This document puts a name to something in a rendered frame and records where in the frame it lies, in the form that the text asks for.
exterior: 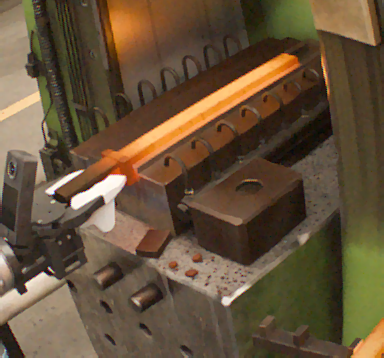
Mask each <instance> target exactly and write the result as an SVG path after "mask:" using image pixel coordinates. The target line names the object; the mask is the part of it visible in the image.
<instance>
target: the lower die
mask: <svg viewBox="0 0 384 358"><path fill-rule="evenodd" d="M306 43H307V44H312V45H316V46H319V44H320V41H318V40H314V39H311V38H309V39H307V40H306V41H305V42H304V41H302V40H297V39H293V38H289V37H287V38H286V37H285V38H283V39H282V40H278V39H274V38H272V37H269V36H268V37H266V38H265V39H263V40H261V41H258V42H256V43H255V44H254V45H252V46H249V47H247V48H245V49H244V50H242V51H240V52H238V53H235V54H233V55H232V56H230V57H228V58H227V59H225V60H223V61H221V62H220V63H218V64H216V65H213V66H211V67H210V68H208V69H206V70H203V71H202V73H200V74H197V75H195V76H193V77H192V78H190V79H188V80H186V81H185V82H183V83H180V84H179V85H177V86H175V87H174V88H172V89H170V90H169V91H167V92H165V93H163V94H161V95H160V96H159V97H157V99H155V100H152V101H151V102H149V103H147V104H145V105H144V106H142V107H139V108H138V109H136V110H134V111H133V112H131V113H130V114H129V115H127V116H126V117H124V118H122V119H121V120H119V121H117V122H116V123H114V124H112V125H110V127H108V128H105V129H104V130H103V131H101V132H99V133H98V134H97V135H95V136H93V137H92V138H90V139H88V140H87V141H85V142H83V143H82V144H80V145H78V146H77V147H76V148H75V149H73V150H71V151H70V152H69V153H70V157H71V160H72V164H73V167H74V171H75V172H78V171H82V170H86V168H88V167H90V166H91V165H93V164H95V163H96V162H98V161H99V160H101V159H102V157H101V152H103V151H105V150H106V149H111V150H113V151H116V152H117V151H119V150H121V149H122V148H124V147H126V146H128V145H130V144H132V143H133V142H135V141H137V139H138V138H140V137H141V136H143V135H145V134H146V133H148V132H151V131H152V130H154V129H156V128H157V127H159V126H160V125H162V123H164V122H165V121H168V120H170V119H171V118H173V117H175V116H176V115H178V114H179V113H181V112H184V111H185V110H187V109H189V108H190V107H192V106H194V105H195V104H197V102H198V101H200V100H203V99H204V98H206V97H208V96H209V95H211V94H213V93H214V92H216V91H217V90H219V89H221V88H222V87H224V86H227V85H228V84H232V83H233V82H235V81H236V80H238V79H240V78H241V77H243V76H245V75H246V74H248V73H250V72H251V71H253V70H254V69H258V68H259V67H261V66H262V65H263V64H265V63H267V62H268V61H271V60H273V59H275V58H276V57H278V56H280V55H282V54H289V53H291V52H293V51H295V50H296V49H298V48H299V47H300V48H301V47H302V46H303V45H305V44H306ZM306 67H309V68H312V69H314V70H315V71H317V72H318V74H319V75H320V77H321V79H322V85H323V91H324V94H325V96H326V97H327V98H328V95H327V85H326V80H325V77H324V69H323V62H322V59H321V51H318V52H315V53H314V54H313V55H311V56H309V57H307V58H306V59H304V60H302V61H300V62H299V63H297V64H296V65H294V66H292V67H290V68H289V69H287V70H285V71H284V72H282V73H280V74H279V75H277V76H275V77H274V78H272V79H271V80H269V81H267V82H266V83H263V84H261V85H260V86H258V87H256V88H255V89H253V90H252V91H250V92H248V93H247V94H245V95H244V96H242V97H240V98H239V99H237V100H236V101H234V102H233V103H231V104H229V105H228V106H226V107H225V108H223V109H221V110H220V111H217V112H216V113H214V114H213V115H211V116H209V117H208V118H206V119H205V120H203V121H201V122H199V123H197V124H196V125H194V127H192V128H191V129H189V130H188V131H186V132H185V133H182V134H180V135H179V136H177V137H176V138H174V139H172V140H171V141H168V142H167V144H165V145H164V146H162V147H160V148H159V149H157V150H156V151H154V152H151V153H150V154H148V155H147V156H145V157H144V159H142V160H140V161H139V162H137V163H136V164H134V165H133V168H134V172H135V177H136V181H137V182H135V183H134V184H132V185H131V186H128V185H125V184H124V185H123V187H122V188H121V190H120V191H119V192H118V193H117V194H116V196H115V197H114V201H116V202H117V203H118V207H116V206H115V209H117V210H120V211H122V212H124V213H126V214H129V215H131V216H133V218H135V219H137V220H139V221H142V222H145V223H147V224H149V225H151V226H153V227H156V228H158V229H160V230H170V231H171V235H172V236H174V237H177V236H179V235H180V234H182V233H184V232H185V231H187V230H188V228H189V229H190V227H191V226H192V225H194V222H193V220H188V221H186V222H185V223H184V222H182V221H180V220H179V219H178V218H177V217H176V214H175V212H174V210H175V209H176V207H178V203H179V201H180V200H182V199H183V198H185V191H186V185H185V180H183V175H182V170H181V168H180V166H179V165H178V163H177V162H176V161H174V160H172V159H170V161H168V163H170V166H167V167H165V166H164V164H163V160H164V156H165V155H166V154H168V153H173V154H175V155H177V156H179V157H180V159H181V160H182V161H183V163H185V164H186V166H187V169H188V173H189V179H190V184H191V187H192V188H193V190H194V191H196V190H197V188H199V187H201V186H202V185H204V184H205V183H207V182H208V181H210V180H211V170H212V168H211V163H210V157H209V152H208V150H207V148H206V147H205V146H204V145H203V144H202V142H199V141H196V144H195V147H196V148H195V149H191V147H190V142H191V139H192V138H193V137H195V136H201V137H203V138H205V139H206V140H207V141H208V142H209V144H210V145H211V147H212V149H213V151H214V156H216V163H217V168H218V170H219V171H220V173H221V172H223V171H224V170H225V169H227V168H228V167H230V166H231V165H234V164H235V163H236V161H237V159H236V156H237V153H238V152H237V147H236V140H235V135H233V133H232V131H231V130H230V129H229V128H228V127H227V126H222V127H221V132H220V133H218V132H217V130H215V127H217V126H216V123H218V122H219V121H220V120H227V121H229V122H231V124H232V125H233V126H234V127H236V128H237V130H238V132H239V135H240V142H241V147H242V152H243V154H245V155H247V154H248V153H250V152H251V151H253V150H255V149H257V148H259V147H260V145H261V144H260V140H261V137H260V131H259V125H258V120H257V118H256V116H255V115H254V113H253V112H252V111H251V110H246V111H245V117H241V116H240V114H239V111H240V108H241V107H242V106H245V105H251V106H253V107H255V108H256V109H257V110H258V112H259V113H260V115H261V117H262V120H263V126H264V132H265V133H266V137H267V138H268V141H269V140H270V139H272V138H273V137H274V136H276V135H277V134H279V133H280V132H282V131H281V123H282V117H281V110H280V105H279V103H278V101H277V100H276V99H275V98H274V97H270V96H269V97H268V98H267V103H264V102H263V100H262V98H263V95H264V93H265V91H266V92H273V93H275V94H278V95H279V96H280V97H281V99H282V100H283V102H284V105H285V112H286V119H287V123H288V124H289V125H291V124H292V123H294V122H295V121H297V120H298V119H300V118H301V110H302V104H301V96H300V91H299V89H298V88H297V87H296V86H295V85H294V84H288V85H287V89H286V90H284V89H283V82H284V81H285V80H288V79H293V80H295V81H296V82H298V83H299V84H300V86H301V87H302V89H303V92H304V97H305V99H306V107H307V109H308V110H309V111H310V110H312V108H314V107H315V106H316V107H317V106H318V105H319V103H320V101H319V97H320V89H319V83H318V81H317V78H316V76H315V75H314V74H313V73H311V72H310V71H308V72H306V78H305V79H303V78H302V75H301V72H302V70H303V69H304V68H306ZM330 124H332V123H331V120H330V121H328V123H327V124H325V125H324V126H322V127H321V128H320V129H318V130H316V131H315V132H313V133H312V134H311V135H310V136H309V137H307V138H306V139H305V140H303V141H302V142H300V143H299V144H297V145H296V146H295V147H294V148H293V149H291V150H290V151H289V152H287V154H286V155H284V156H283V157H281V158H280V159H279V160H277V161H276V162H274V163H275V164H279V163H281V162H282V161H284V160H285V159H286V158H288V157H289V156H291V155H292V154H293V153H295V152H296V150H297V149H298V148H299V147H301V146H302V145H304V144H305V143H306V142H308V141H309V140H311V139H312V137H314V136H315V135H318V134H320V133H321V132H322V131H323V130H324V129H326V128H327V127H328V126H329V125H330Z"/></svg>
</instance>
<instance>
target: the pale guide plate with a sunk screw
mask: <svg viewBox="0 0 384 358"><path fill-rule="evenodd" d="M310 7H311V9H312V15H313V20H314V23H315V28H316V29H318V30H322V31H326V32H330V33H332V34H336V35H340V36H344V37H346V38H349V39H353V40H357V41H359V42H361V43H366V44H370V45H372V46H376V44H377V45H378V44H379V43H380V42H381V34H380V31H379V24H378V16H377V14H376V7H375V3H374V0H310Z"/></svg>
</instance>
